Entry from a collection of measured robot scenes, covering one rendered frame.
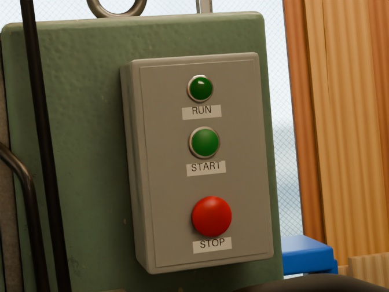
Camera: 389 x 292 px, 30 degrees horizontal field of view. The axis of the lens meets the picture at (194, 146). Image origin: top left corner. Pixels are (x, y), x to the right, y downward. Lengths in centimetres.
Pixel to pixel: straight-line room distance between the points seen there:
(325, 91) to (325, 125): 9
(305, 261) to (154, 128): 89
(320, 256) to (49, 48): 91
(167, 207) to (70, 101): 12
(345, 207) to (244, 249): 141
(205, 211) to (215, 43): 15
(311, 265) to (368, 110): 70
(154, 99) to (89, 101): 7
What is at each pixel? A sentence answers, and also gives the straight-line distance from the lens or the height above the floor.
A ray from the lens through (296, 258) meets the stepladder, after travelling 138.
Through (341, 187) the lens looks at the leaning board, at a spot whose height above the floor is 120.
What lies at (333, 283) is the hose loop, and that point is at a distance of 61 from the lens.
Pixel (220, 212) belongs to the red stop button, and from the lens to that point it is 54.
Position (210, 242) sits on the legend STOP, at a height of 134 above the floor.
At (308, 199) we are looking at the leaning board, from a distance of 196.
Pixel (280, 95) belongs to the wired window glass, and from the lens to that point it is 213.
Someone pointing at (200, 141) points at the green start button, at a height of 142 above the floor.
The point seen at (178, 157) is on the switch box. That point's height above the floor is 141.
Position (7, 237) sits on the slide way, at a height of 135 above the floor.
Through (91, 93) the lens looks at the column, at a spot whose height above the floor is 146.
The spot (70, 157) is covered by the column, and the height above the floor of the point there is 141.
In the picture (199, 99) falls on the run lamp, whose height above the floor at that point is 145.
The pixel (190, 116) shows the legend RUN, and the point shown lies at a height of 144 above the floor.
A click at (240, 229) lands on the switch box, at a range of 56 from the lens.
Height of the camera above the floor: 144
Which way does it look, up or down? 3 degrees down
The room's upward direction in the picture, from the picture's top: 5 degrees counter-clockwise
